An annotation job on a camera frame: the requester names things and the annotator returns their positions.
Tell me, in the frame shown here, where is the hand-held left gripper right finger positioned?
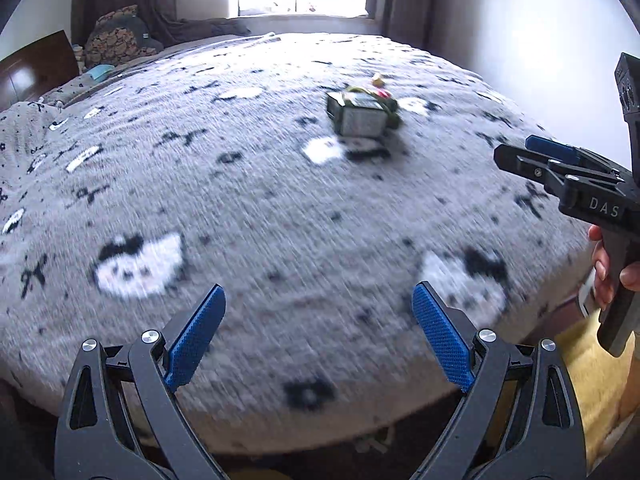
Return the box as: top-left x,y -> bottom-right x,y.
411,281 -> 587,480

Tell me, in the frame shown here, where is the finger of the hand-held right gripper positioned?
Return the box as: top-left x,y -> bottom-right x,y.
525,135 -> 583,163
494,144 -> 626,196

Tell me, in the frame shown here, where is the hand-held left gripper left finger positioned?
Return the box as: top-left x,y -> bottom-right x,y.
54,284 -> 227,480

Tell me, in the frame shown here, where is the person's right hand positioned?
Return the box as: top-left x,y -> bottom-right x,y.
589,225 -> 640,312

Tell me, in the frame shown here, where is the grey printed blanket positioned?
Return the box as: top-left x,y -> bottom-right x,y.
0,32 -> 601,456

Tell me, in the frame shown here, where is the yellow rug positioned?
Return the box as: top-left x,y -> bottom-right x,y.
555,310 -> 640,472

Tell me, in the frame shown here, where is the dark green box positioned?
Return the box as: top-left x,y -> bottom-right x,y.
327,91 -> 391,137

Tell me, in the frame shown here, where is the dark grey cushion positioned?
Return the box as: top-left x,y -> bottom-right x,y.
120,15 -> 164,56

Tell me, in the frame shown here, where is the brown patterned cushion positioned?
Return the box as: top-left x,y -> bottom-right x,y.
84,5 -> 146,67

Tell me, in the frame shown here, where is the wooden headboard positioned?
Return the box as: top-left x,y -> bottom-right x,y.
0,30 -> 81,111

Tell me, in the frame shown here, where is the white storage box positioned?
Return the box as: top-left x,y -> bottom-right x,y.
175,0 -> 231,21

